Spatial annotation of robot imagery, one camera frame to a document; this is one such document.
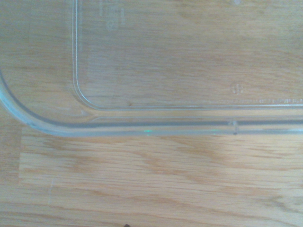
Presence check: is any clear plastic rectangular container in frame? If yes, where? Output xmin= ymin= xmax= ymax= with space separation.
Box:
xmin=0 ymin=0 xmax=303 ymax=138

